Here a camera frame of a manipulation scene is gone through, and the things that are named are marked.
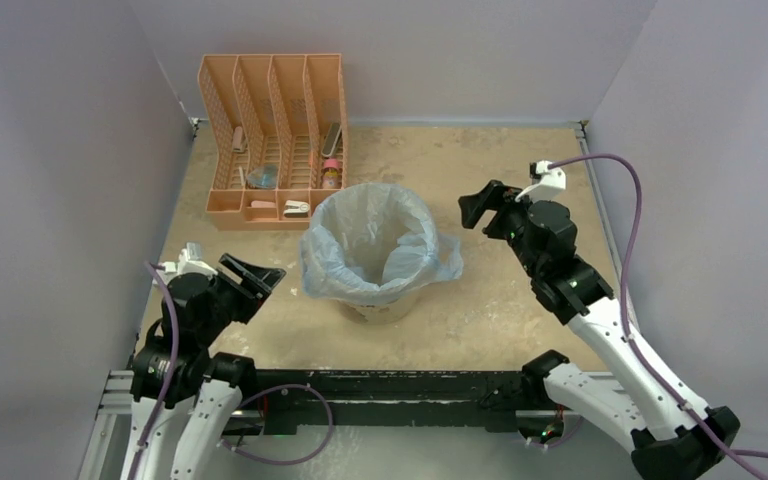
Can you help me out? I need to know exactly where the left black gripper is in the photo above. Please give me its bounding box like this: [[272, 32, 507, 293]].
[[197, 254, 283, 344]]

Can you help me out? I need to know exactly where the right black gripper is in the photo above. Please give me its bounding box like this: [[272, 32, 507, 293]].
[[457, 182, 549, 278]]

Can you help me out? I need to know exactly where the blue plastic trash bag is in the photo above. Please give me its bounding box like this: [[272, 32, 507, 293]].
[[299, 183, 464, 306]]

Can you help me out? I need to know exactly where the beige capybara trash bin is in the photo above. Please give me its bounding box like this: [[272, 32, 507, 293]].
[[337, 292, 419, 325]]

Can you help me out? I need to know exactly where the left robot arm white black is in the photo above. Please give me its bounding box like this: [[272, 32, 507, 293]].
[[121, 244, 286, 479]]

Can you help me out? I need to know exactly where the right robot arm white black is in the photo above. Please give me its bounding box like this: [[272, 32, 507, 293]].
[[458, 180, 740, 479]]

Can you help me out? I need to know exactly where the white stapler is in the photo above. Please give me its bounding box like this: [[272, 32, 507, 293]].
[[282, 200, 310, 219]]

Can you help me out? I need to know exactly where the pink eraser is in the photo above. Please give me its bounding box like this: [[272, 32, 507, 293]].
[[248, 200, 277, 209]]

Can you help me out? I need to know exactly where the pink cartoon bottle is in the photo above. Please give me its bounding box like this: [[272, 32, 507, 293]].
[[321, 158, 342, 190]]

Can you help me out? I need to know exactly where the pink plastic file organizer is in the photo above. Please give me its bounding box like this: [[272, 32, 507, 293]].
[[198, 53, 349, 231]]

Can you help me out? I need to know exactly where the grey pen case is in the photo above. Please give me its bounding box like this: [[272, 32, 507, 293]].
[[320, 122, 342, 158]]

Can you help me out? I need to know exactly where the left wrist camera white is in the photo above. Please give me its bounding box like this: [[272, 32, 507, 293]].
[[155, 242, 217, 284]]

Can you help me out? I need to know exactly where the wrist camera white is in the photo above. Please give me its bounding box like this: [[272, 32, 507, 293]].
[[515, 160, 567, 203], [155, 242, 217, 284]]

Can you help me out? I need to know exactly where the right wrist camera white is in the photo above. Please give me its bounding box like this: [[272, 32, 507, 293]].
[[515, 160, 567, 203]]

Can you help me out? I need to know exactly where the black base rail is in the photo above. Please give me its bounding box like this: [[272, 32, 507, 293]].
[[222, 369, 578, 443]]

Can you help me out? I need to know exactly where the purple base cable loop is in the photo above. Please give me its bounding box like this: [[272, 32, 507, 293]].
[[214, 382, 335, 467]]

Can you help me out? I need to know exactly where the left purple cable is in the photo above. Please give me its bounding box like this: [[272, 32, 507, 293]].
[[125, 261, 181, 480]]

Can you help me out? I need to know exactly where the aluminium frame rail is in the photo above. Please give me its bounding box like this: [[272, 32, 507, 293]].
[[79, 371, 242, 479]]

